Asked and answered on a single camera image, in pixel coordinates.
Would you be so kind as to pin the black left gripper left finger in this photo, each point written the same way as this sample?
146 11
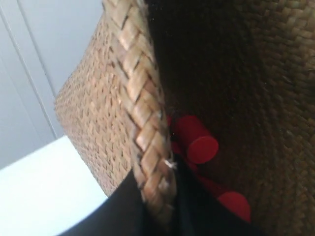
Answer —
122 214

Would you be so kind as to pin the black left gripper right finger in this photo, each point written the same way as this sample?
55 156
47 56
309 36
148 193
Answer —
200 214

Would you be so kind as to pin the brown woven wicker basket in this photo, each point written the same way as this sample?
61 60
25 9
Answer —
244 68

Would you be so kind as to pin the small red cylinder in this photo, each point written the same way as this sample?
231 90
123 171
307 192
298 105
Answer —
230 199

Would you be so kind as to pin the tilted red cylinder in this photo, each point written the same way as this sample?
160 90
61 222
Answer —
195 139

